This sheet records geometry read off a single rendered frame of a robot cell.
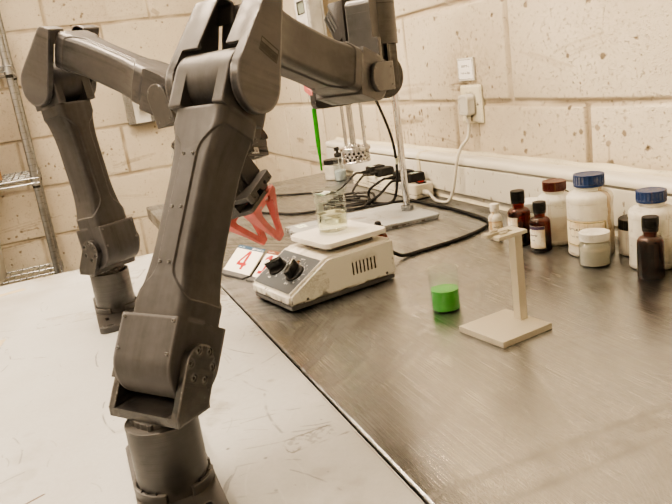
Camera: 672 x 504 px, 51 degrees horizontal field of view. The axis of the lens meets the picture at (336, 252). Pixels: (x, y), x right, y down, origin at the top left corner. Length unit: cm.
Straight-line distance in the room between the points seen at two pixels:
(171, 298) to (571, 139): 97
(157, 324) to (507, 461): 32
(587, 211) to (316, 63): 55
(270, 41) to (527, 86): 88
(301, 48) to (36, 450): 51
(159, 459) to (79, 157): 64
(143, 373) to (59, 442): 23
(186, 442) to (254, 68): 33
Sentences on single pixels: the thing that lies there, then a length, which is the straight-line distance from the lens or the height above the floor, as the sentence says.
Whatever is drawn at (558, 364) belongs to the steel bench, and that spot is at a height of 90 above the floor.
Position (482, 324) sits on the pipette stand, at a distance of 90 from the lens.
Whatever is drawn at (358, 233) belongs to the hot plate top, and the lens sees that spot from 110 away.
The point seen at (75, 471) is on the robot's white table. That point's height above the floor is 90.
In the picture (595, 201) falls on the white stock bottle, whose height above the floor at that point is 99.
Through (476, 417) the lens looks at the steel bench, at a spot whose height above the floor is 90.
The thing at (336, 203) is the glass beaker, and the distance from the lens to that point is 111.
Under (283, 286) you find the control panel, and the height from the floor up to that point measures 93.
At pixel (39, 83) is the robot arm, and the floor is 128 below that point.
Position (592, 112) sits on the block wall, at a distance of 136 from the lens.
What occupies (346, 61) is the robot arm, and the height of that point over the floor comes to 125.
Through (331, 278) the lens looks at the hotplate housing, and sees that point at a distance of 107.
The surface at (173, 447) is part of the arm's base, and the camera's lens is 62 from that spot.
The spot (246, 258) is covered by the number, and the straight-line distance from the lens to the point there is 131.
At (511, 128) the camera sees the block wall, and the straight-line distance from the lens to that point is 155.
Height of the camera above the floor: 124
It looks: 15 degrees down
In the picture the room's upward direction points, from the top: 8 degrees counter-clockwise
